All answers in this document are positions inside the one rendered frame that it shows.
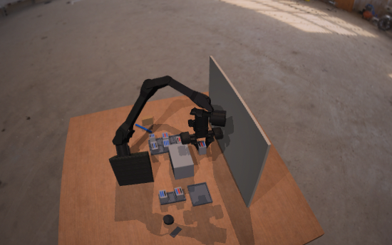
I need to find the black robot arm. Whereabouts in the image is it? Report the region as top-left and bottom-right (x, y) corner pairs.
(112, 75), (227, 157)

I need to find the black round puck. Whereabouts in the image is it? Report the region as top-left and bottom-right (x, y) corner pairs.
(163, 214), (174, 225)

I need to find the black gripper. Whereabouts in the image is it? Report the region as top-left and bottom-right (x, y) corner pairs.
(180, 124), (224, 151)

